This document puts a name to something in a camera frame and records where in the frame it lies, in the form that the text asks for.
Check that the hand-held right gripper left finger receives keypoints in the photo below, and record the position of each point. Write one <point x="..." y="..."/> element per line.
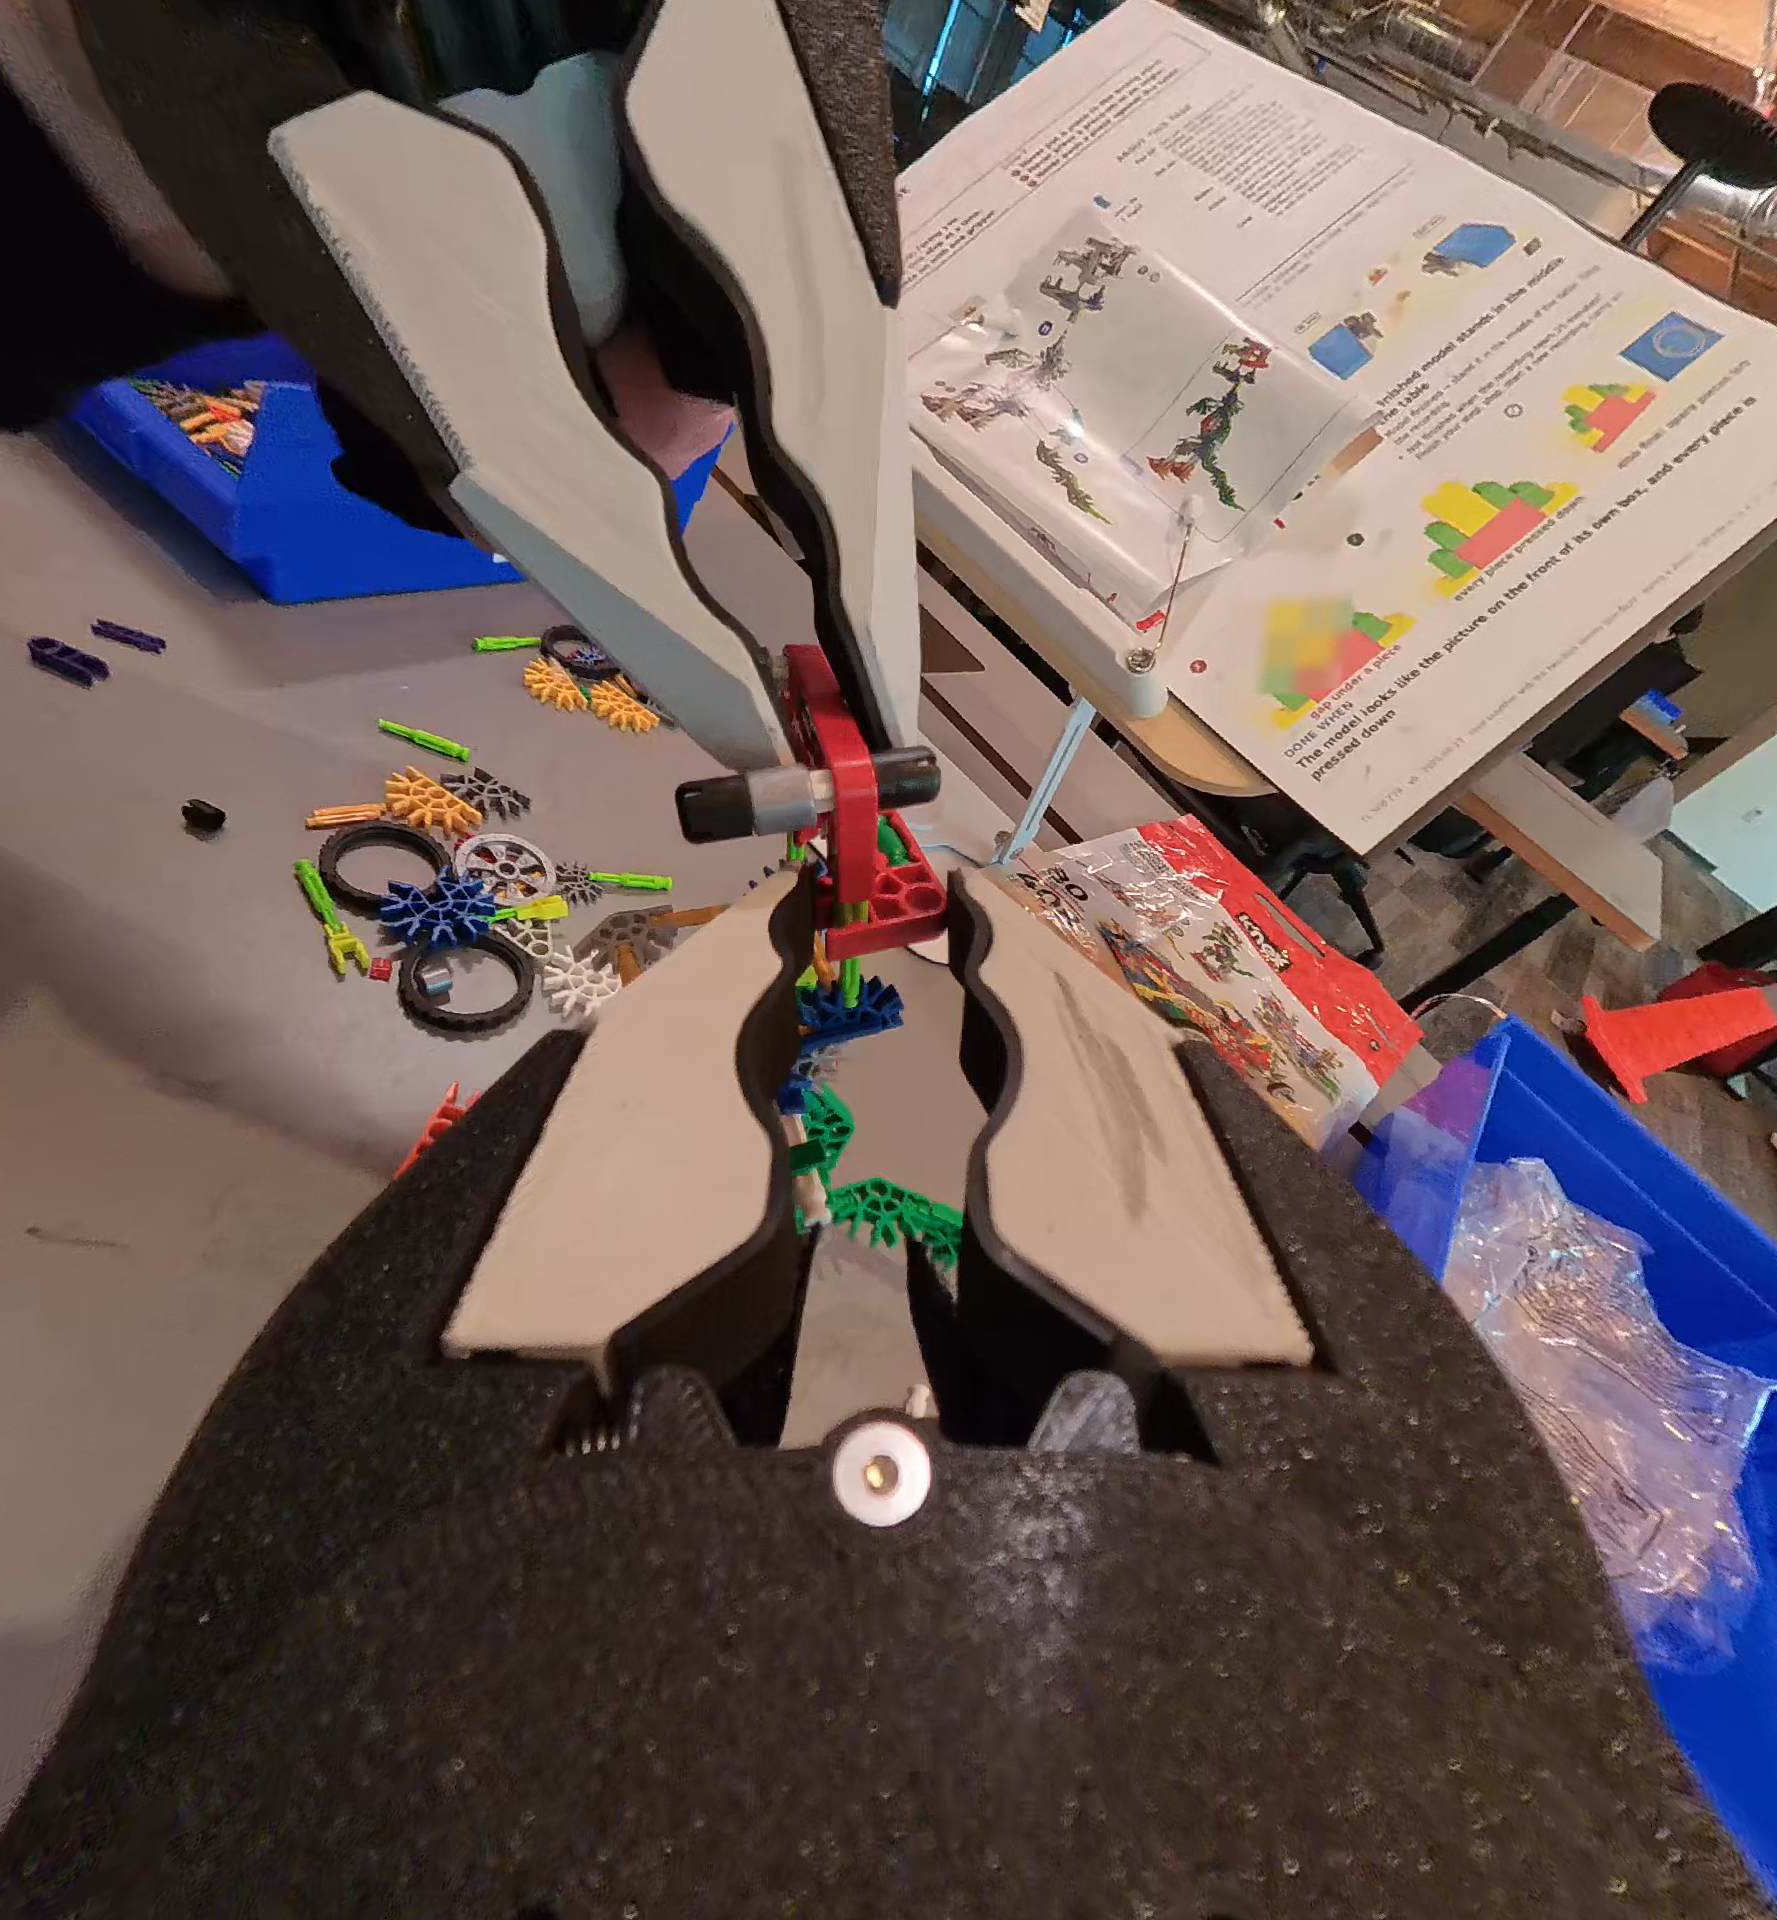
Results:
<point x="634" y="1141"/>

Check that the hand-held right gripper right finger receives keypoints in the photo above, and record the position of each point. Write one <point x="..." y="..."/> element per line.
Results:
<point x="1129" y="1185"/>

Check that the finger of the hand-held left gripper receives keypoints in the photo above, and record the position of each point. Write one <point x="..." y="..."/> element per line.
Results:
<point x="799" y="298"/>
<point x="484" y="329"/>

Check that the colourful construction toy model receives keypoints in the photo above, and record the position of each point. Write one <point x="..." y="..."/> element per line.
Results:
<point x="850" y="779"/>

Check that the orange short rod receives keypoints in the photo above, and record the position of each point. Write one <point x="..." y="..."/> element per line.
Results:
<point x="345" y="817"/>

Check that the person's left hand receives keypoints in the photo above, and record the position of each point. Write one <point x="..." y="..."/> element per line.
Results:
<point x="664" y="406"/>

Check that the white snowflake connector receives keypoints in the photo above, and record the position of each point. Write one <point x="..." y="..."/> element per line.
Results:
<point x="583" y="982"/>

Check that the orange ladder piece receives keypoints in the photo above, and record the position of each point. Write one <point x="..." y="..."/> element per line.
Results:
<point x="440" y="1128"/>

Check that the black rubber tyre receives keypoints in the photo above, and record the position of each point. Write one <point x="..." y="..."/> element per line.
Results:
<point x="328" y="865"/>
<point x="467" y="1024"/>

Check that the small dark grey connector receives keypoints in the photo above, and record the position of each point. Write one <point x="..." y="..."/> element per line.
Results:
<point x="581" y="882"/>
<point x="634" y="938"/>

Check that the pale lattice connector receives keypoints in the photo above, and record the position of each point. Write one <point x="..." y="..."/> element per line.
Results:
<point x="541" y="939"/>

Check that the printed toy packaging bag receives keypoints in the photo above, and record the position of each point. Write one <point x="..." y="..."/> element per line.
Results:
<point x="1203" y="960"/>

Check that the yellow-green clip piece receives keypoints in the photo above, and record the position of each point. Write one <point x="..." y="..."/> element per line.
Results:
<point x="531" y="908"/>

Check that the lime green rod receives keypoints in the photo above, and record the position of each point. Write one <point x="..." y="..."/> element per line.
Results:
<point x="507" y="644"/>
<point x="316" y="896"/>
<point x="631" y="880"/>
<point x="422" y="736"/>

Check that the blue storage bin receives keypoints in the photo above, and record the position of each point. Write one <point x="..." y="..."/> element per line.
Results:
<point x="304" y="540"/>
<point x="1653" y="1141"/>

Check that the pile of small toy pieces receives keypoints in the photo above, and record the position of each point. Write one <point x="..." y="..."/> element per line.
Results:
<point x="205" y="417"/>

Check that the grey spoked wheel hub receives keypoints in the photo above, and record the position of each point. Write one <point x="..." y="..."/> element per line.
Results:
<point x="507" y="871"/>

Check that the blue snowflake connector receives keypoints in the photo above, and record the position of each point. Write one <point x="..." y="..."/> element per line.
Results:
<point x="440" y="912"/>

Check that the small tyre with hub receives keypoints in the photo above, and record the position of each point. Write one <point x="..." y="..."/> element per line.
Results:
<point x="576" y="651"/>

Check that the yellow clip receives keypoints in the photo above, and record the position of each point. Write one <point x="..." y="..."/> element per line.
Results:
<point x="347" y="951"/>

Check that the clear picture sleeve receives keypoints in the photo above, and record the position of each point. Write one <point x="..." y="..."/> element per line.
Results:
<point x="1129" y="406"/>

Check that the orange fan connector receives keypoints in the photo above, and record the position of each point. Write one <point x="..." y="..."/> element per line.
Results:
<point x="558" y="685"/>
<point x="625" y="705"/>
<point x="431" y="802"/>

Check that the dark grey snowflake connector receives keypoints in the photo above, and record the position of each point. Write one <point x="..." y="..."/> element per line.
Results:
<point x="496" y="792"/>

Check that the purple clip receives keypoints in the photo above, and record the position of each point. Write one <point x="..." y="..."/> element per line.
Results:
<point x="66" y="659"/>
<point x="127" y="636"/>

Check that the clear plastic wrap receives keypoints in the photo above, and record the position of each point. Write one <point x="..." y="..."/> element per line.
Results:
<point x="1579" y="1350"/>

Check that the white clamp knob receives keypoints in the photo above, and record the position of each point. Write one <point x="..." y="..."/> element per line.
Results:
<point x="1148" y="678"/>

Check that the black cap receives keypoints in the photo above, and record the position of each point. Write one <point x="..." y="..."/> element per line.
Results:
<point x="203" y="814"/>

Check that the white and blue document stand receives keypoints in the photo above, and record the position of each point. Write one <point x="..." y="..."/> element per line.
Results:
<point x="1563" y="840"/>

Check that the orange traffic cone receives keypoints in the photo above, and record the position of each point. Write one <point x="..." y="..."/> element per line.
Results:
<point x="1699" y="1028"/>

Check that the white instruction board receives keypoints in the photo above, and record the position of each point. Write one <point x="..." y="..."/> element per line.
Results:
<point x="1428" y="226"/>

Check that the silver duct pipe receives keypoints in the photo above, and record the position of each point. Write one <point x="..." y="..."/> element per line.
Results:
<point x="1759" y="202"/>

